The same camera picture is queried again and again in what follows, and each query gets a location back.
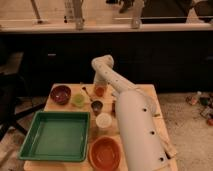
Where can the orange plastic bowl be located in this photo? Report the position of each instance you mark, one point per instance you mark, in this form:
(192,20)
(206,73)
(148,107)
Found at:
(104,154)

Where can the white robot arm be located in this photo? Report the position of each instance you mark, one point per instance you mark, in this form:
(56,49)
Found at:
(134,110)

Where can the white lidded cup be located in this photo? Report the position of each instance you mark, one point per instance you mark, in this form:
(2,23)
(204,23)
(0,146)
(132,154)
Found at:
(103,121)

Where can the dark red bowl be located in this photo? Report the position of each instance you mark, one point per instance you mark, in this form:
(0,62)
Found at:
(60,94)

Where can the green plastic tray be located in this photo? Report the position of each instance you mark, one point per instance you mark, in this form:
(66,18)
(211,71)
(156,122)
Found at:
(57,136)

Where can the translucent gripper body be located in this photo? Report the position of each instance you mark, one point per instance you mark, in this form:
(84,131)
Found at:
(100,84)

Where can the small green cup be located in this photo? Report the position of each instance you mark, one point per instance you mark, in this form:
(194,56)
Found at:
(78,100)

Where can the small orange apple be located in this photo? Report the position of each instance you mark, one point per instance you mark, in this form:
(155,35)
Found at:
(99,91)

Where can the metal spoon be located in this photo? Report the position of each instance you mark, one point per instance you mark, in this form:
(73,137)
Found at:
(85,90)

